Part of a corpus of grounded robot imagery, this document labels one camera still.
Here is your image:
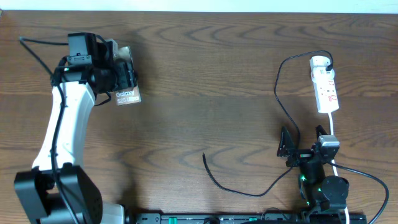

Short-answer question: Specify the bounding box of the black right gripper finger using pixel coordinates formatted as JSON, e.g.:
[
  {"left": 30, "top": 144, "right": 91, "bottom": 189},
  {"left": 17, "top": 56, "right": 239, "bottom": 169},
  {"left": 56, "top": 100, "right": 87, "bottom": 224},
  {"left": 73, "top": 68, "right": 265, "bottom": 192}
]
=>
[
  {"left": 315, "top": 125, "right": 328, "bottom": 139},
  {"left": 277, "top": 126, "right": 295, "bottom": 157}
]

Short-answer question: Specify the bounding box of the Samsung Galaxy smartphone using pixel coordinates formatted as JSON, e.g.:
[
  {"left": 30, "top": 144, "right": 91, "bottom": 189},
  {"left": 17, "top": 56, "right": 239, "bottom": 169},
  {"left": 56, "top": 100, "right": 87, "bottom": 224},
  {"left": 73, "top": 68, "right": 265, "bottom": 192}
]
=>
[{"left": 114, "top": 46, "right": 142, "bottom": 106}]

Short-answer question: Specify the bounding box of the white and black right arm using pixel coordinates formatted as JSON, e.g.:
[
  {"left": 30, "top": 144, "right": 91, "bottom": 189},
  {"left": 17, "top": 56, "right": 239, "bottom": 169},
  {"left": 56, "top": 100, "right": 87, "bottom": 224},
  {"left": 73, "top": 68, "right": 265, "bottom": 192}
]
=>
[{"left": 277, "top": 125, "right": 349, "bottom": 213}]

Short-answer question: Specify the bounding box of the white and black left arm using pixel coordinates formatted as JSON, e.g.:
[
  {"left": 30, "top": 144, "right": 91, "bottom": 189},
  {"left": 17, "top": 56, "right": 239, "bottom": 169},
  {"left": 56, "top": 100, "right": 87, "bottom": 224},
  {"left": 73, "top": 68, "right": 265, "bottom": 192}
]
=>
[{"left": 14, "top": 32, "right": 141, "bottom": 223}]

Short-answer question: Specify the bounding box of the white charger plug adapter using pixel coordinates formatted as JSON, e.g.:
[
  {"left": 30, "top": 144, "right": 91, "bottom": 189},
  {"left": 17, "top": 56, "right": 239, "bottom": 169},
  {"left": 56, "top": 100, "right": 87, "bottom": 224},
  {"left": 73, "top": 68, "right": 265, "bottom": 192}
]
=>
[{"left": 310, "top": 55, "right": 331, "bottom": 71}]

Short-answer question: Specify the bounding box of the white power strip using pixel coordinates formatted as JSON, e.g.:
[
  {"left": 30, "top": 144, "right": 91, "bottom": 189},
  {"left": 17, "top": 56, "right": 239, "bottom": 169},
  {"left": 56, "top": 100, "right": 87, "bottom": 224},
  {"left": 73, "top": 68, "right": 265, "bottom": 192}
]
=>
[{"left": 311, "top": 67, "right": 339, "bottom": 114}]

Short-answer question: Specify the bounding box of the black charging cable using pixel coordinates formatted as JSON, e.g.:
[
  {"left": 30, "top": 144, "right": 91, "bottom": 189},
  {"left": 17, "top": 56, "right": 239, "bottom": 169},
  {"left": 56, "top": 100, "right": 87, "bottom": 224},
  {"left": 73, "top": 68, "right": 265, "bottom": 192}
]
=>
[{"left": 201, "top": 50, "right": 335, "bottom": 198}]

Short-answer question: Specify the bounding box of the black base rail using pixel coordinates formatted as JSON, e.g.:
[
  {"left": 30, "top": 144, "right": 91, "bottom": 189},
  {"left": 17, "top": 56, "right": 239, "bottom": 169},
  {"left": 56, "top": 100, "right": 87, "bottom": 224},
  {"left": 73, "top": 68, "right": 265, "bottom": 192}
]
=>
[{"left": 135, "top": 212, "right": 368, "bottom": 224}]

